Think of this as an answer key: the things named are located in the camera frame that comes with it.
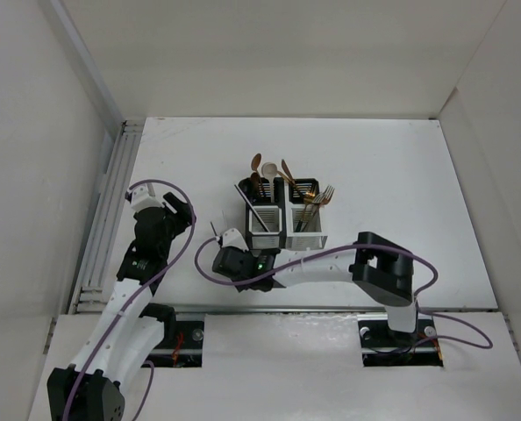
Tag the black utensil container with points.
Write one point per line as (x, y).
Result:
(272, 214)

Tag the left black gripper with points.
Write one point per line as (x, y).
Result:
(182, 211)

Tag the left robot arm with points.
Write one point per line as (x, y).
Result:
(93, 384)

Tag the aluminium frame rail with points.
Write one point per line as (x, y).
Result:
(86, 292)

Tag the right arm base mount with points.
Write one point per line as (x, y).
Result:
(382, 347)

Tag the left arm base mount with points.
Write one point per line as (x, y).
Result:
(183, 335)

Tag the copper fork with tines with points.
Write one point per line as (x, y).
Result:
(318, 203)

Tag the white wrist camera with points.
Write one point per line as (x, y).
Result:
(232, 238)
(142, 197)

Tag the silver metal fork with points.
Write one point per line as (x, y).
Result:
(306, 219)

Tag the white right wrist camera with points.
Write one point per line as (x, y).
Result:
(232, 238)

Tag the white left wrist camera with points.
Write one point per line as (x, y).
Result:
(142, 197)

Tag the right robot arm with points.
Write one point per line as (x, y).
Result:
(381, 269)

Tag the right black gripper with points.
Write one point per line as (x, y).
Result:
(241, 287)

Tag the white utensil container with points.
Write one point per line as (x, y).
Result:
(315, 236)

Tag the beige plastic spoon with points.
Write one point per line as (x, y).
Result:
(270, 171)

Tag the copper round spoon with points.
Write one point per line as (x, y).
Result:
(255, 163)

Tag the black round spoon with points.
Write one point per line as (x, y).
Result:
(248, 189)

